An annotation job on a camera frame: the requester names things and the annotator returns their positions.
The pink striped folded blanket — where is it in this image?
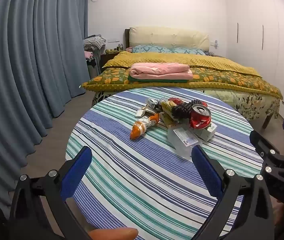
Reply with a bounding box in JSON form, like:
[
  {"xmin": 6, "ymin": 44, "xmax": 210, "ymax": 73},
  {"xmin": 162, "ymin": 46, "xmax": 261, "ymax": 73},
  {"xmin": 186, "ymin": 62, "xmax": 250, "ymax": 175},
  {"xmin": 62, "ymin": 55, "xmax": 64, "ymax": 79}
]
[{"xmin": 129, "ymin": 62, "xmax": 194, "ymax": 80}]

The black knobbly object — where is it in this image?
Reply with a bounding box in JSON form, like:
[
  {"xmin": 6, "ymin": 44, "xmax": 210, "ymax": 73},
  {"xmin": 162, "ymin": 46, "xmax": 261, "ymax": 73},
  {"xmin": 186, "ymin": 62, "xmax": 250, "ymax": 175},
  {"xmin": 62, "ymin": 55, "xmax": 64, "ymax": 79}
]
[{"xmin": 171, "ymin": 100, "xmax": 202, "ymax": 120}]

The floral bed sheet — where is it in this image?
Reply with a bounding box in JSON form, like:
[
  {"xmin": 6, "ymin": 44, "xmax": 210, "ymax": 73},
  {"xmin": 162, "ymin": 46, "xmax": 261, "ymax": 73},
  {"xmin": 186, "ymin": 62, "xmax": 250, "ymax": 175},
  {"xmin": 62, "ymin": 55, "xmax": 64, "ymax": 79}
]
[{"xmin": 92, "ymin": 87, "xmax": 281, "ymax": 122}]

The beige snack bar wrapper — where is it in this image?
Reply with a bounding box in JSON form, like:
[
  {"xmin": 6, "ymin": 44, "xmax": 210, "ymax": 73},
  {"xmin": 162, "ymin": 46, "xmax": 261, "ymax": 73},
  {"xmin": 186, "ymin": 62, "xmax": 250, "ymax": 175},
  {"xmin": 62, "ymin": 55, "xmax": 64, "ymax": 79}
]
[{"xmin": 135, "ymin": 108, "xmax": 149, "ymax": 118}]

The pile of clothes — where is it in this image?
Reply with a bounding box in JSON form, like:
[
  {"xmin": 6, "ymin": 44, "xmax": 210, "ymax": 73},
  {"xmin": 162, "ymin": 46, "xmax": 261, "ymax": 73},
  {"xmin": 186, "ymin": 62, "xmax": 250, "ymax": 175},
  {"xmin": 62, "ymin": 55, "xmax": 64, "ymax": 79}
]
[{"xmin": 83, "ymin": 35, "xmax": 107, "ymax": 62}]

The white pastry wrapper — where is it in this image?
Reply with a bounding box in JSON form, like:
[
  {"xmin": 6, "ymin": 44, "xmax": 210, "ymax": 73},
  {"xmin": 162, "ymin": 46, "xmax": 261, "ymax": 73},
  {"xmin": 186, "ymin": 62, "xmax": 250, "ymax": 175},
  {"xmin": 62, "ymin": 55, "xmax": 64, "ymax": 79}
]
[{"xmin": 146, "ymin": 97, "xmax": 160, "ymax": 109}]

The crushed red can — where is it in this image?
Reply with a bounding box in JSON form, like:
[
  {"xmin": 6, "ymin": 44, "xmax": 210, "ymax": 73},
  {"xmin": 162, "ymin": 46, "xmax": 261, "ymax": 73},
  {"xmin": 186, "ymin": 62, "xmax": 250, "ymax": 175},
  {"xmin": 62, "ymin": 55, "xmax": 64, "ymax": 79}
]
[{"xmin": 189, "ymin": 104, "xmax": 212, "ymax": 130}]

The green and white milk carton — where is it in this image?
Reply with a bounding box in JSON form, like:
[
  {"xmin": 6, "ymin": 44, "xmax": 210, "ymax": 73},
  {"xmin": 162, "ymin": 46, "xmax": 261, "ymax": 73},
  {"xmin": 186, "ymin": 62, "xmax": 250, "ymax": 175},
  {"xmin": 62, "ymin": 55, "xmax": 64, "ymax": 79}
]
[{"xmin": 196, "ymin": 123, "xmax": 218, "ymax": 142}]

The teal floral pillow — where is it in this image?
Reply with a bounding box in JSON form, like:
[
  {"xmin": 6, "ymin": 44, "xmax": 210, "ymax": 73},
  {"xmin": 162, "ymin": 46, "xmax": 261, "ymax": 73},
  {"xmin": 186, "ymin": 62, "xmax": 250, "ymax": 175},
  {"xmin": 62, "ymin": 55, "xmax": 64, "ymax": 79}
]
[
  {"xmin": 172, "ymin": 47, "xmax": 206, "ymax": 56},
  {"xmin": 131, "ymin": 44, "xmax": 174, "ymax": 54}
]

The person's left hand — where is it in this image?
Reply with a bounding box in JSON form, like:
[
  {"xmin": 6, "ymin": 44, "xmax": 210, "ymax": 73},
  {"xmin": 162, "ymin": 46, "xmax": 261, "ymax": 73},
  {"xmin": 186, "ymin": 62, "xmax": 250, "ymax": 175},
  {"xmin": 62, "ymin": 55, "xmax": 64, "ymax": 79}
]
[{"xmin": 88, "ymin": 227, "xmax": 139, "ymax": 240}]

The white wardrobe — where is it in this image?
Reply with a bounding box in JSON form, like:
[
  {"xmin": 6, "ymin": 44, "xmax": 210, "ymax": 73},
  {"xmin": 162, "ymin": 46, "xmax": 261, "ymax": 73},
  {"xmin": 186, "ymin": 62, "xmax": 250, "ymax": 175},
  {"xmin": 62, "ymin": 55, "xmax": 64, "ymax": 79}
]
[{"xmin": 226, "ymin": 0, "xmax": 284, "ymax": 120}]

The bed with yellow floral blankets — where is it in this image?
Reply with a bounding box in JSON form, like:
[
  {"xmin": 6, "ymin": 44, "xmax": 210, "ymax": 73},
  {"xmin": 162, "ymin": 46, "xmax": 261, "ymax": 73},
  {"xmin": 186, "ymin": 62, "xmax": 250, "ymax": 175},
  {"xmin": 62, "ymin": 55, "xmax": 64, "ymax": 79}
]
[{"xmin": 124, "ymin": 28, "xmax": 280, "ymax": 130}]

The striped tablecloth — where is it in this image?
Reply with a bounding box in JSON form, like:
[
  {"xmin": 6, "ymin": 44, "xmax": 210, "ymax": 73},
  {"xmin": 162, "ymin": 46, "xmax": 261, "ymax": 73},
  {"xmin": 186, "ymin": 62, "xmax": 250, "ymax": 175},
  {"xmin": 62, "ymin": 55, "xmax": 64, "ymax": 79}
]
[{"xmin": 65, "ymin": 86, "xmax": 264, "ymax": 240}]

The yellow-green snack packet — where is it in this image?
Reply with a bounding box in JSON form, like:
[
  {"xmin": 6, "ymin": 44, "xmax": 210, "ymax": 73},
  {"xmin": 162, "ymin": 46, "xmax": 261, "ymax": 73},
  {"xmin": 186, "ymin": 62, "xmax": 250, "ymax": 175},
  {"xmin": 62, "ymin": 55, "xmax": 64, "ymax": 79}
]
[{"xmin": 158, "ymin": 99, "xmax": 182, "ymax": 128}]

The cream headboard cushion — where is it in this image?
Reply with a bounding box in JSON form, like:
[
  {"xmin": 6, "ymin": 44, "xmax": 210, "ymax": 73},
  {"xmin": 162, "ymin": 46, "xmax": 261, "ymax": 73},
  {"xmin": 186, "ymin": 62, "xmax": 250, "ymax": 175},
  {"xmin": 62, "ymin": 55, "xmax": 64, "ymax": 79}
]
[{"xmin": 129, "ymin": 26, "xmax": 210, "ymax": 52}]

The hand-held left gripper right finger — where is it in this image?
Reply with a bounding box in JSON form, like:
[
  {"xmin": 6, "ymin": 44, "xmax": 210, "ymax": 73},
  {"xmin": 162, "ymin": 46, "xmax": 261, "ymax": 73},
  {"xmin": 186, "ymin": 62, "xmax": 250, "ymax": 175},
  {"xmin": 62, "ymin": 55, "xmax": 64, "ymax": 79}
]
[{"xmin": 191, "ymin": 145, "xmax": 275, "ymax": 240}]

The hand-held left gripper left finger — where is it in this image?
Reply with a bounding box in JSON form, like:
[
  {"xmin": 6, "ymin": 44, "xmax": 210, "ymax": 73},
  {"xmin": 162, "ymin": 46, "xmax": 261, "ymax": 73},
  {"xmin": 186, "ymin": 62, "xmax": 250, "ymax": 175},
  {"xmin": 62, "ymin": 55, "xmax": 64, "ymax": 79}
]
[{"xmin": 9, "ymin": 145, "xmax": 93, "ymax": 240}]

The green folded cloth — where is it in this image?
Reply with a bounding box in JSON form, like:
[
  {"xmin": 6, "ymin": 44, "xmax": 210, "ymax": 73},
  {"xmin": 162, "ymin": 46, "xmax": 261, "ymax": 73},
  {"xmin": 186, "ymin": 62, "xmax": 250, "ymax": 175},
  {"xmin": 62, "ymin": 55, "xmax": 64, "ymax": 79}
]
[{"xmin": 128, "ymin": 76, "xmax": 190, "ymax": 83}]

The dark wooden nightstand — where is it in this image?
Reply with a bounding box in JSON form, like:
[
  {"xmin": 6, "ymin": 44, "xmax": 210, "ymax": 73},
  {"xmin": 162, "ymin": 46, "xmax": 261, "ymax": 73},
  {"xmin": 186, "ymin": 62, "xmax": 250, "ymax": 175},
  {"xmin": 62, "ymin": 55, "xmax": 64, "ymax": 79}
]
[{"xmin": 100, "ymin": 51, "xmax": 122, "ymax": 67}]

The orange snack wrapper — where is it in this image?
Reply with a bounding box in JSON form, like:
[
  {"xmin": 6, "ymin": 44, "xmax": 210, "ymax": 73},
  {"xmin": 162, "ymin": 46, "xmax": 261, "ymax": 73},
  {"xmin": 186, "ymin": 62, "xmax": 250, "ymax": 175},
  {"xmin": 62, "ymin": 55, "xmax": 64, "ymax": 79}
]
[{"xmin": 130, "ymin": 113, "xmax": 160, "ymax": 140}]

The blue-grey curtain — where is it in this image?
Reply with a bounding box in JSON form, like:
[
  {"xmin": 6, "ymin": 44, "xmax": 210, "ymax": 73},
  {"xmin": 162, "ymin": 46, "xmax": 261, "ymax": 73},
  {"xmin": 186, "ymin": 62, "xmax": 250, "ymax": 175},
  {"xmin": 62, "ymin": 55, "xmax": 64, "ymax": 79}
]
[{"xmin": 0, "ymin": 0, "xmax": 90, "ymax": 220}]

